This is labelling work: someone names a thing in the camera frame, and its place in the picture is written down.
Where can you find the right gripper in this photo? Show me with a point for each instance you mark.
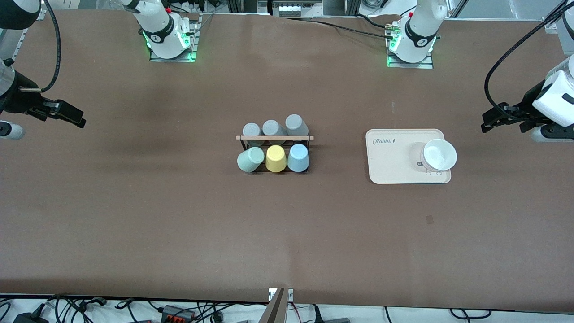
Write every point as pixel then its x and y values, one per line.
pixel 19 96

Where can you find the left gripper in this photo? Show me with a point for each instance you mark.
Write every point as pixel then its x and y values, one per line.
pixel 527 106

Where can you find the mint green plastic cup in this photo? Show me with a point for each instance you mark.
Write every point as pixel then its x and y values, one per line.
pixel 250 160

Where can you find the light blue plastic cup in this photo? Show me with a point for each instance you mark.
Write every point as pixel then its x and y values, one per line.
pixel 298 158

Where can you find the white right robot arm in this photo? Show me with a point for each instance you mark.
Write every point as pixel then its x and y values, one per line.
pixel 157 27

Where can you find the white bowl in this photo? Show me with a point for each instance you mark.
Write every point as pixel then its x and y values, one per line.
pixel 439 154

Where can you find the beige rectangular tray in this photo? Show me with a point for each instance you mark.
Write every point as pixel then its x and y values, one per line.
pixel 390 161

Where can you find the grey plastic cup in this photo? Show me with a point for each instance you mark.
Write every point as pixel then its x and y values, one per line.
pixel 251 130
pixel 296 123
pixel 272 128

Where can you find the black power adapter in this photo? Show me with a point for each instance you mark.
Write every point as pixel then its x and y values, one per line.
pixel 29 317

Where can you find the yellow plastic cup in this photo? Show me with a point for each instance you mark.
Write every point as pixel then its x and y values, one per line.
pixel 276 159

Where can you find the black red connector block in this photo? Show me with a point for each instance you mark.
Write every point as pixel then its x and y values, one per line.
pixel 177 312

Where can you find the grey power strip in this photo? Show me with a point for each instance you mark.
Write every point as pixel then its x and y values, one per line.
pixel 289 10

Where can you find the black plug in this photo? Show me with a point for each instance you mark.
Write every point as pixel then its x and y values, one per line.
pixel 316 314

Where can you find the aluminium frame profile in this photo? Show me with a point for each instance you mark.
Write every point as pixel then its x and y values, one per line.
pixel 11 42
pixel 550 24

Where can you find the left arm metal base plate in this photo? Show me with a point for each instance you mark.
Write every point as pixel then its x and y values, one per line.
pixel 410 65

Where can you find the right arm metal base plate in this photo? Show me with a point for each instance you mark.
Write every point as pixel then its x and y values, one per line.
pixel 172 59

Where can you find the aluminium frame post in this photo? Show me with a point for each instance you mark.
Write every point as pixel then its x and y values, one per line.
pixel 352 5
pixel 242 5

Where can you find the white mount bracket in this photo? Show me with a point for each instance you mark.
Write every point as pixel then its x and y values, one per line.
pixel 290 294

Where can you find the camera mount beam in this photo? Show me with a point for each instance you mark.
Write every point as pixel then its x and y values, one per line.
pixel 274 309

